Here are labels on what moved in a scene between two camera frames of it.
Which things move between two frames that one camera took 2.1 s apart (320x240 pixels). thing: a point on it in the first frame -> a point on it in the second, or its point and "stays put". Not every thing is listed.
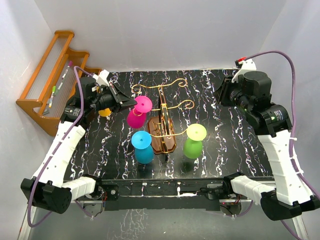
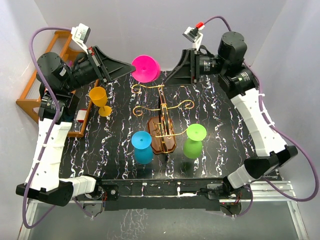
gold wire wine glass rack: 161,130 stays put
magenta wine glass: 136,117 -> 148,69
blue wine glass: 141,141 stays put
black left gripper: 120,100 -> 111,69
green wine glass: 196,133 stays put
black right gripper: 228,84 -> 186,71
